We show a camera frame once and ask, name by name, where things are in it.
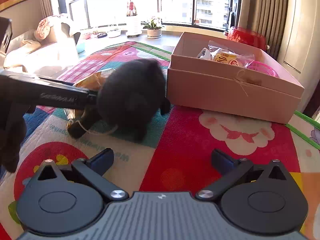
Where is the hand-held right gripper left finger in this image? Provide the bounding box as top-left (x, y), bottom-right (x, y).
top-left (35, 148), bottom-right (128, 202)

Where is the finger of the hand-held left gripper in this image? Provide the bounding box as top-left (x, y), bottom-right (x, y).
top-left (86, 90), bottom-right (99, 105)

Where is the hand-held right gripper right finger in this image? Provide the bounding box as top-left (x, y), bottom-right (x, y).
top-left (196, 149), bottom-right (288, 202)

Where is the black plush toy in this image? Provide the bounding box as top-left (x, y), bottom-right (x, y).
top-left (67, 59), bottom-right (171, 144)

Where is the pink cardboard box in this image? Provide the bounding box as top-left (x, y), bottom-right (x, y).
top-left (166, 32), bottom-right (305, 125)

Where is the pink plastic basket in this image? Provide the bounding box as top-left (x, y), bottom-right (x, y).
top-left (246, 60), bottom-right (279, 78)

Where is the clear yellow-label snack packet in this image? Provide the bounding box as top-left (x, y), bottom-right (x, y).
top-left (208, 41), bottom-right (255, 68)

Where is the person's left hand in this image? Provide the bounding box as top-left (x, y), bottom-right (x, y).
top-left (0, 100), bottom-right (37, 173)

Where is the clear bread bag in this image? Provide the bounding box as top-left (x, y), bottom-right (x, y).
top-left (74, 69), bottom-right (114, 92)

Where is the beige sofa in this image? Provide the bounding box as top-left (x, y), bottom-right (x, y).
top-left (4, 15), bottom-right (83, 78)

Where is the beige cushion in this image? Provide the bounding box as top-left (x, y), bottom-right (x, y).
top-left (19, 39), bottom-right (42, 55)

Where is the floral cushion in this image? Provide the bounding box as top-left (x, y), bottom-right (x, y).
top-left (36, 15), bottom-right (63, 41)

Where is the white planter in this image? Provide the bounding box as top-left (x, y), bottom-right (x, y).
top-left (107, 27), bottom-right (122, 38)

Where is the white plant stand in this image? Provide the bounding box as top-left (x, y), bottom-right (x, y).
top-left (125, 15), bottom-right (143, 38)

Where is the potted orchid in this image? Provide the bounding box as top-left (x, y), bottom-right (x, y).
top-left (141, 16), bottom-right (165, 39)

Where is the black framed window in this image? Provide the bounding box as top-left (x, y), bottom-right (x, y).
top-left (56, 0), bottom-right (238, 32)

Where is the red glass bowl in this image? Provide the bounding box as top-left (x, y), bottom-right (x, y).
top-left (227, 26), bottom-right (270, 52)

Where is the dark device by window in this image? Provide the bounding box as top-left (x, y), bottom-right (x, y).
top-left (228, 0), bottom-right (242, 31)

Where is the white standing air conditioner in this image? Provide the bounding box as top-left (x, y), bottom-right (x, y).
top-left (276, 0), bottom-right (320, 76)

